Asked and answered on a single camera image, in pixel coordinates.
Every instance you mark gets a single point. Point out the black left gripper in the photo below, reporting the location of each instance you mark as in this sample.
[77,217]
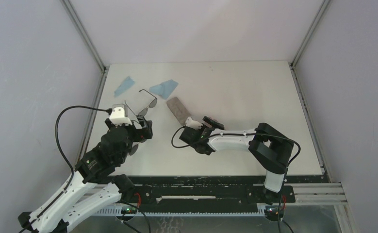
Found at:
[140,129]

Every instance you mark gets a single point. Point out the gold frame dark sunglasses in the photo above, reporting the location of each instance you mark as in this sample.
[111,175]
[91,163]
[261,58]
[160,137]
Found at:
[134,148]

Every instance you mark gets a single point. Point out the small light blue cloth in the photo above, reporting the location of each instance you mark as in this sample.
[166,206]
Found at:
[125,85]

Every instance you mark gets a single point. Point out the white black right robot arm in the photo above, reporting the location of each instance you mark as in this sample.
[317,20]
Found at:
[268,146]

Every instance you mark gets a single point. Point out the light blue cleaning cloth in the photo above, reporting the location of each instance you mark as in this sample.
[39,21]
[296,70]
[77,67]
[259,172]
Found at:
[164,89]

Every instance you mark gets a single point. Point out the grey marbled glasses case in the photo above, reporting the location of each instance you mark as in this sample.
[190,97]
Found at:
[178,110]

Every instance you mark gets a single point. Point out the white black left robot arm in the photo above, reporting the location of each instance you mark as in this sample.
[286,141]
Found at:
[91,186]

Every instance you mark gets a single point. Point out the black frame grey sunglasses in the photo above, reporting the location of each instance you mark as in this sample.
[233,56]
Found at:
[150,105]

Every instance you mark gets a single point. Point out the aluminium frame post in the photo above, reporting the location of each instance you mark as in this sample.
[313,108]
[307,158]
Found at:
[313,26]
[79,26]

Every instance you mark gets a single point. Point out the aluminium frame post left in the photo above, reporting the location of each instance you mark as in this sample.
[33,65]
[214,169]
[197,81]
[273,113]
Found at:
[79,26]

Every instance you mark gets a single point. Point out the aluminium frame post right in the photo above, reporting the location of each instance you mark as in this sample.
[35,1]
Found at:
[313,26]

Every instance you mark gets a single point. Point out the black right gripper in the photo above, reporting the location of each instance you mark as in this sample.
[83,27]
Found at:
[212,122]

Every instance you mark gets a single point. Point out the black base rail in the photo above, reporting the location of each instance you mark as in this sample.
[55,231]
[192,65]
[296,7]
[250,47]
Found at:
[204,194]

